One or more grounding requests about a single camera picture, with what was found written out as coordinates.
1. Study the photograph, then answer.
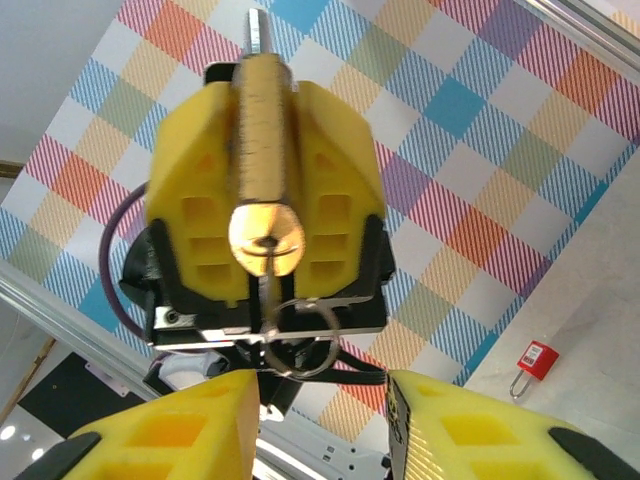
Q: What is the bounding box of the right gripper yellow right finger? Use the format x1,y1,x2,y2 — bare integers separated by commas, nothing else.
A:
386,369,640,480

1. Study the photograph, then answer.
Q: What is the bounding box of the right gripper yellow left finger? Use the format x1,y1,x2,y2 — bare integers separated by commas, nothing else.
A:
13,369,261,480

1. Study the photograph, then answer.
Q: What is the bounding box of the brass padlock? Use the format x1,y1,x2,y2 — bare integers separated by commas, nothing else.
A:
227,7,297,211

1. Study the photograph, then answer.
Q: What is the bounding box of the red padlock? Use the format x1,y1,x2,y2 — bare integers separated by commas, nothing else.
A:
508,339,560,401

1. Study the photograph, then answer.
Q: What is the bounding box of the black panel with label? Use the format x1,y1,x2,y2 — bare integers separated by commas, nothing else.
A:
17,351,146,444

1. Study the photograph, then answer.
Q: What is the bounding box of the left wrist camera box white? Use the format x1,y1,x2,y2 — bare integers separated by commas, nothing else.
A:
158,348,224,394

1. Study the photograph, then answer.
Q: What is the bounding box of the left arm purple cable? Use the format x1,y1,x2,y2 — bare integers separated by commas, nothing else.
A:
98,180,154,354

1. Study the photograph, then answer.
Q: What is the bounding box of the black flat cable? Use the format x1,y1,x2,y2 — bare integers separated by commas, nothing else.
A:
338,348,390,387

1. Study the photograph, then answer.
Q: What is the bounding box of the aluminium frame post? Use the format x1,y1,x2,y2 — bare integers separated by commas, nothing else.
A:
0,259,166,401
519,0,640,59

